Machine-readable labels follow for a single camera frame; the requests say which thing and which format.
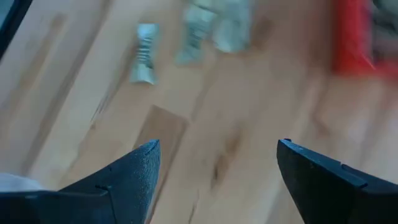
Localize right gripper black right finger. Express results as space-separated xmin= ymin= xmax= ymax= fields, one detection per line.
xmin=276 ymin=138 xmax=398 ymax=224

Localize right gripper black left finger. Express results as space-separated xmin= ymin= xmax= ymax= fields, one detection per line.
xmin=0 ymin=139 xmax=162 ymax=224

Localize red plastic mesh basket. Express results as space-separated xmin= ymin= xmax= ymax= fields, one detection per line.
xmin=331 ymin=0 xmax=398 ymax=82

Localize black aluminium table frame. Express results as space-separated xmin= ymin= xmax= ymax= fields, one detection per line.
xmin=0 ymin=0 xmax=34 ymax=60

